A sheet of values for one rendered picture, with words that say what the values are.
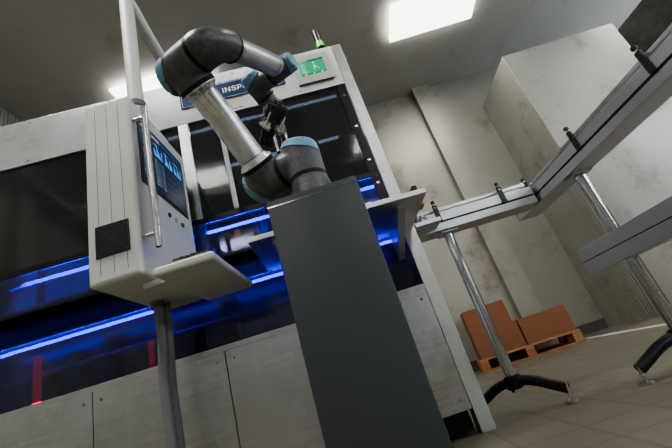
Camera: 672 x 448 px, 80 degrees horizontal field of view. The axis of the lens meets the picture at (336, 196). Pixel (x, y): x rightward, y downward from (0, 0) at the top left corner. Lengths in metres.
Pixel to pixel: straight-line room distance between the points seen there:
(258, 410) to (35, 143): 1.84
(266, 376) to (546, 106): 5.09
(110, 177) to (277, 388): 1.04
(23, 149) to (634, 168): 5.87
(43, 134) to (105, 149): 1.05
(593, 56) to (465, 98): 1.88
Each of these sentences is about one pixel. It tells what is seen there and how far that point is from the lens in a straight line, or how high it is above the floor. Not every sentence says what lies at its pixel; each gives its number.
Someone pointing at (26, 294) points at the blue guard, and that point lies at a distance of 2.34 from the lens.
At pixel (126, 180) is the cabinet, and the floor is 1.16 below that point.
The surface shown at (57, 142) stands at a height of 1.89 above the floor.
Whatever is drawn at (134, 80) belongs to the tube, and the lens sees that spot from 2.20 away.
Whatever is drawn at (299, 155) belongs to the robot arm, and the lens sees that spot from 1.20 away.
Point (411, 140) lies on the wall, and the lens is 6.73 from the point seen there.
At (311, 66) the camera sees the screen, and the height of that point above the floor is 1.97.
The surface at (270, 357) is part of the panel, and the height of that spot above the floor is 0.50.
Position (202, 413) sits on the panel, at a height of 0.37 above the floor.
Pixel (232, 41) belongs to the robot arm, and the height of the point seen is 1.24.
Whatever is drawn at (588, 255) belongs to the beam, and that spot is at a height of 0.51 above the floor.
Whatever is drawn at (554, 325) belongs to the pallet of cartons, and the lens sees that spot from 5.08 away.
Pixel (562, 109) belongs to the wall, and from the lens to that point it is 6.07.
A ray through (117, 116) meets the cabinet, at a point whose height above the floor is 1.45.
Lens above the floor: 0.31
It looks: 25 degrees up
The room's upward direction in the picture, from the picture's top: 18 degrees counter-clockwise
